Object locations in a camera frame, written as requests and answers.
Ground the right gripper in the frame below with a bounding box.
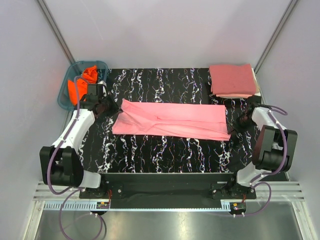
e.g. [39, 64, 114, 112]
[227, 112, 255, 136]

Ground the pink t-shirt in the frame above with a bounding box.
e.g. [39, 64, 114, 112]
[112, 99, 230, 141]

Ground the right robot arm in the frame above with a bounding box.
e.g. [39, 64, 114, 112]
[225, 103, 298, 199]

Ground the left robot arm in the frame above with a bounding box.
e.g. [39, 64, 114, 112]
[39, 95, 121, 198]

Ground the peach folded shirt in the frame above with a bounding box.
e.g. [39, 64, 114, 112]
[213, 93, 253, 99]

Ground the orange t-shirt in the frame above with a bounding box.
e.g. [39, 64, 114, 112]
[67, 65, 98, 106]

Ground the dark red folded shirt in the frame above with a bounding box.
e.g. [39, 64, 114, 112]
[209, 64, 256, 95]

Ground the teal plastic basket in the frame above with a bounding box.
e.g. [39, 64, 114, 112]
[57, 60, 109, 111]

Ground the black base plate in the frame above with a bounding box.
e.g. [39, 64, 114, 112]
[79, 173, 257, 211]

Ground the aluminium rail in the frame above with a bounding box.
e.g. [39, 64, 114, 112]
[33, 181, 304, 212]

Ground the left aluminium frame post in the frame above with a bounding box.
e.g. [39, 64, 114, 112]
[35, 0, 76, 65]

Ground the aluminium frame post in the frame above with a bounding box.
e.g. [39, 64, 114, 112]
[253, 0, 301, 73]
[35, 0, 76, 65]

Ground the right aluminium frame post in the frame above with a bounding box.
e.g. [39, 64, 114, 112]
[253, 0, 301, 73]

